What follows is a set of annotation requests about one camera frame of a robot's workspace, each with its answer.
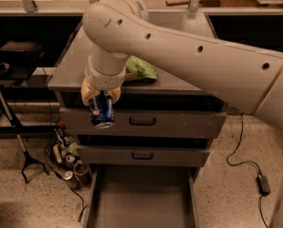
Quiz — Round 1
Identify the brown cup on floor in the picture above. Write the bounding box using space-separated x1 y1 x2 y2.
73 161 91 185

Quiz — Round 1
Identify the green chip bag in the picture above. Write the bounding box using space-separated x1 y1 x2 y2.
125 56 157 82

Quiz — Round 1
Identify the pile of snacks on floor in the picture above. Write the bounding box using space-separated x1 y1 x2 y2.
52 119 79 168

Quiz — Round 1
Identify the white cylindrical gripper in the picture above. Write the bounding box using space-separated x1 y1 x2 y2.
81 55 126 106

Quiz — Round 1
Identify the blue pepsi can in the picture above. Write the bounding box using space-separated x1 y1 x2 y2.
89 90 115 129

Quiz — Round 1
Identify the wooden stick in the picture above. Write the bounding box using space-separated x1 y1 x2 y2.
165 0 190 7

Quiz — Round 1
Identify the black grabber tool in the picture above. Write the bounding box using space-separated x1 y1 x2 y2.
0 89 48 183

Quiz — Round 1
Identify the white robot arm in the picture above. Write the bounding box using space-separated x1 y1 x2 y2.
81 0 283 134

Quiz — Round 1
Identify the grey drawer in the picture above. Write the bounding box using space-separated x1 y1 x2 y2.
60 107 226 139
83 164 198 228
77 145 210 167

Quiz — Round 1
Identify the grey drawer cabinet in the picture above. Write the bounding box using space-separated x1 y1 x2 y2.
48 30 226 228

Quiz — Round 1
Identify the black power adapter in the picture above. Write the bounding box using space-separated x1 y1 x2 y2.
257 175 271 196

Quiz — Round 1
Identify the silver can on floor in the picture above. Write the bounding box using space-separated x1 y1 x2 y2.
63 171 78 189

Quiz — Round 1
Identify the grey top drawer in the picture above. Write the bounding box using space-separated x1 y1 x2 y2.
60 107 226 139

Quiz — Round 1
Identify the black box on shelf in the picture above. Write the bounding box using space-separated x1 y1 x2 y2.
0 41 43 59

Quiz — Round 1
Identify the black power cable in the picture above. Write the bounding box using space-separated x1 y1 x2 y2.
226 111 271 228

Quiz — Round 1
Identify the grey bottom drawer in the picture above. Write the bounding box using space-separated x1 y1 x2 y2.
83 164 198 228

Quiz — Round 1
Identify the grey middle drawer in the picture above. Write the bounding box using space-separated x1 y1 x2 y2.
77 145 210 167

